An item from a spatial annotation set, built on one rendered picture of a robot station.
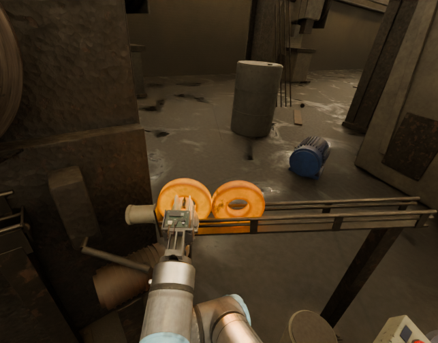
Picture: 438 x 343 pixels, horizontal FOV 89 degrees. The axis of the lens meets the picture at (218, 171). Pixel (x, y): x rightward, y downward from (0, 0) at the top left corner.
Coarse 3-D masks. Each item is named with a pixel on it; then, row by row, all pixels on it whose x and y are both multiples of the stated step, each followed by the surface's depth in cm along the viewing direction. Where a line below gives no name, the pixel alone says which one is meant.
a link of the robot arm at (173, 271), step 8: (160, 264) 46; (168, 264) 45; (176, 264) 45; (184, 264) 46; (160, 272) 44; (168, 272) 44; (176, 272) 44; (184, 272) 45; (192, 272) 46; (152, 280) 45; (160, 280) 43; (168, 280) 43; (176, 280) 43; (184, 280) 44; (192, 280) 46
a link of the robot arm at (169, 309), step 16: (160, 288) 42; (176, 288) 42; (192, 288) 45; (160, 304) 40; (176, 304) 41; (192, 304) 44; (144, 320) 40; (160, 320) 39; (176, 320) 39; (144, 336) 38; (160, 336) 37; (176, 336) 37
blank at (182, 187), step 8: (168, 184) 62; (176, 184) 60; (184, 184) 60; (192, 184) 60; (200, 184) 62; (168, 192) 61; (176, 192) 61; (184, 192) 61; (192, 192) 61; (200, 192) 61; (208, 192) 64; (160, 200) 63; (168, 200) 63; (200, 200) 63; (208, 200) 63; (160, 208) 64; (168, 208) 64; (184, 208) 68; (200, 208) 64; (208, 208) 64; (200, 216) 66
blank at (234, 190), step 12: (240, 180) 62; (216, 192) 63; (228, 192) 61; (240, 192) 61; (252, 192) 61; (216, 204) 63; (252, 204) 63; (264, 204) 63; (216, 216) 66; (228, 216) 66; (240, 216) 66
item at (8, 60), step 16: (0, 16) 38; (0, 32) 38; (0, 48) 39; (16, 48) 40; (0, 64) 40; (16, 64) 41; (0, 80) 41; (16, 80) 42; (0, 96) 42; (16, 96) 43; (0, 112) 43; (16, 112) 44; (0, 128) 44
